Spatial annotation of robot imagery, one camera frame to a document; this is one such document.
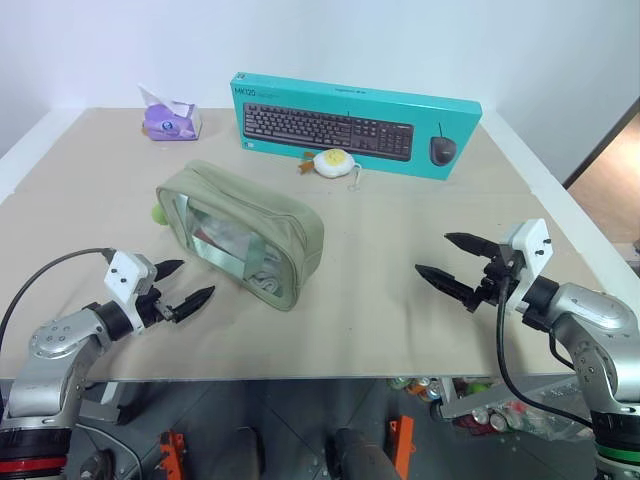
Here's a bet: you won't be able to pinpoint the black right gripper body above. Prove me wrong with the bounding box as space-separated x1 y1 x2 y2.
468 244 519 314

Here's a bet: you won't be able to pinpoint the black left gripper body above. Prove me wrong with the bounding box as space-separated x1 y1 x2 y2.
133 278 181 329

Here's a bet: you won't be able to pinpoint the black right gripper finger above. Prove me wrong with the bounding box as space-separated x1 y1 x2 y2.
443 231 501 258
414 264 477 313

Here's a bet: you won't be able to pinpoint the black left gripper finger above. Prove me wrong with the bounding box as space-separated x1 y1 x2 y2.
152 258 187 285
173 285 217 324

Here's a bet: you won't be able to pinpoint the green zippered pouch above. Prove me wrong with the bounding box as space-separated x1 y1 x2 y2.
154 159 326 314

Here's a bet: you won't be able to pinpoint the purple tissue pack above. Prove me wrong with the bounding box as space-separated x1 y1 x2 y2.
137 83 204 143

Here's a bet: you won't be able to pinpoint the orange clamp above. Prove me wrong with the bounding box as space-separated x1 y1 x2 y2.
158 428 189 480
388 415 416 469

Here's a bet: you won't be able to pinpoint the clear plastic bag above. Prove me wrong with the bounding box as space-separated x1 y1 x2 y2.
507 399 597 444

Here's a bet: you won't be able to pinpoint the fried egg plush toy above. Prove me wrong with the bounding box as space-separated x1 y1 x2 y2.
296 148 364 194

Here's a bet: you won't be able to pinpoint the dark rounded shape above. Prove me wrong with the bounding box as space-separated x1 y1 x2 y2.
325 426 397 480

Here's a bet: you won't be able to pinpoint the teal keyboard mouse box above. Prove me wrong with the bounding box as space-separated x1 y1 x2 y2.
230 70 484 180

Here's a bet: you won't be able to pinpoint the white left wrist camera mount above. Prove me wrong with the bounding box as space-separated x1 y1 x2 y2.
103 251 158 335

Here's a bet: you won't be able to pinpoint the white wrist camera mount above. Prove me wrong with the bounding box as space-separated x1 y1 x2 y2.
103 251 158 335
497 218 554 317

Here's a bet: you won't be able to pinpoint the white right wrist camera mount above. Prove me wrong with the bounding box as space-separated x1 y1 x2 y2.
497 218 554 317

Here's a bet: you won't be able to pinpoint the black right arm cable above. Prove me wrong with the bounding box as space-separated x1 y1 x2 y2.
494 259 599 431

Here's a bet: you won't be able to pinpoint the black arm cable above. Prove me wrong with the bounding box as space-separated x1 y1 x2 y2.
0 247 117 347
494 259 599 431

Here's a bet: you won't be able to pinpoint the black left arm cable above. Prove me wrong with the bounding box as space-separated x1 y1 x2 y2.
0 247 117 347

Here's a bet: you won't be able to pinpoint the grey metal table bracket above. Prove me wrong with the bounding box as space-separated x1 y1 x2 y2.
78 381 137 427
430 375 592 422

